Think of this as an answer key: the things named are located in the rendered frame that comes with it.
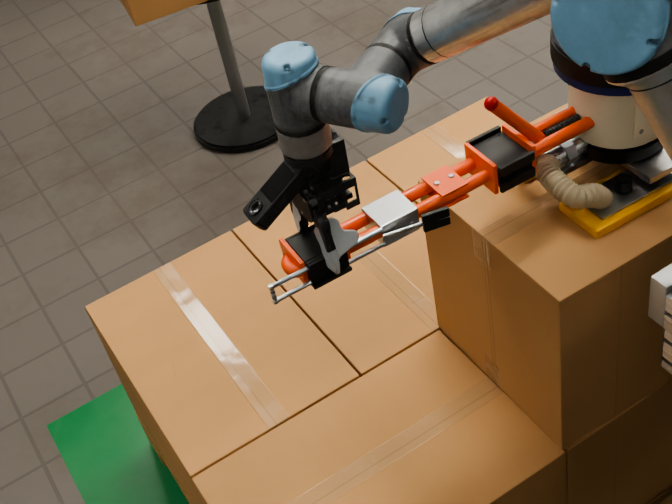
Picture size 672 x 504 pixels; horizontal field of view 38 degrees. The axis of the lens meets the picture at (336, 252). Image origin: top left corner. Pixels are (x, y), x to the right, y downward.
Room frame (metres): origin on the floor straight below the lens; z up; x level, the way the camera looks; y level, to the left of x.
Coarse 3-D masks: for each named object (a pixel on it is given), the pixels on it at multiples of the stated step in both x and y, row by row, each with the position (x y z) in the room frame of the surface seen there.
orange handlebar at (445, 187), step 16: (560, 112) 1.33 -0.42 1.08; (544, 128) 1.30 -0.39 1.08; (576, 128) 1.28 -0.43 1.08; (544, 144) 1.25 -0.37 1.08; (464, 160) 1.26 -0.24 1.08; (432, 176) 1.23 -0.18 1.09; (448, 176) 1.22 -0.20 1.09; (480, 176) 1.21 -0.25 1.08; (416, 192) 1.21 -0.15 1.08; (432, 192) 1.22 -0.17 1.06; (448, 192) 1.18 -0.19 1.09; (464, 192) 1.19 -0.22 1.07; (432, 208) 1.17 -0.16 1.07; (352, 224) 1.17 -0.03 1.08; (368, 240) 1.13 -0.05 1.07; (288, 256) 1.12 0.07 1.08; (288, 272) 1.10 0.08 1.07
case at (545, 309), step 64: (512, 192) 1.31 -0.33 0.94; (448, 256) 1.33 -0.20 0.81; (512, 256) 1.15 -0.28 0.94; (576, 256) 1.12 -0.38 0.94; (640, 256) 1.10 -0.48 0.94; (448, 320) 1.36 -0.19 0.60; (512, 320) 1.15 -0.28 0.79; (576, 320) 1.05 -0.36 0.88; (640, 320) 1.10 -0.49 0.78; (512, 384) 1.16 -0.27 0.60; (576, 384) 1.05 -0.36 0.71; (640, 384) 1.10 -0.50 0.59
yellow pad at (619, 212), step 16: (608, 176) 1.28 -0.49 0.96; (624, 176) 1.23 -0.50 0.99; (624, 192) 1.22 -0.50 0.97; (640, 192) 1.21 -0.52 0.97; (656, 192) 1.21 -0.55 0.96; (560, 208) 1.23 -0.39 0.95; (576, 208) 1.21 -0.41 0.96; (592, 208) 1.20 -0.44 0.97; (608, 208) 1.19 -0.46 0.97; (624, 208) 1.19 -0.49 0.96; (640, 208) 1.18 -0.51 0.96; (592, 224) 1.17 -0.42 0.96; (608, 224) 1.16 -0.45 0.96
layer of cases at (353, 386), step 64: (448, 128) 2.08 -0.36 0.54; (512, 128) 2.01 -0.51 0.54; (384, 192) 1.88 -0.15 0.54; (192, 256) 1.80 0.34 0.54; (256, 256) 1.75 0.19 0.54; (384, 256) 1.65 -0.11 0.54; (128, 320) 1.63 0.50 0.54; (192, 320) 1.58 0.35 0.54; (256, 320) 1.54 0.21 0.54; (320, 320) 1.50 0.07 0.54; (384, 320) 1.45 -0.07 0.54; (128, 384) 1.53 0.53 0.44; (192, 384) 1.39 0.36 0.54; (256, 384) 1.36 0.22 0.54; (320, 384) 1.32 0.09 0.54; (384, 384) 1.28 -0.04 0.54; (448, 384) 1.24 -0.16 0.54; (192, 448) 1.23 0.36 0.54; (256, 448) 1.19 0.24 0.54; (320, 448) 1.16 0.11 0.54; (384, 448) 1.13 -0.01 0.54; (448, 448) 1.09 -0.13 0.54; (512, 448) 1.06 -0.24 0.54; (576, 448) 1.04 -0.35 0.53; (640, 448) 1.10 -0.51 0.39
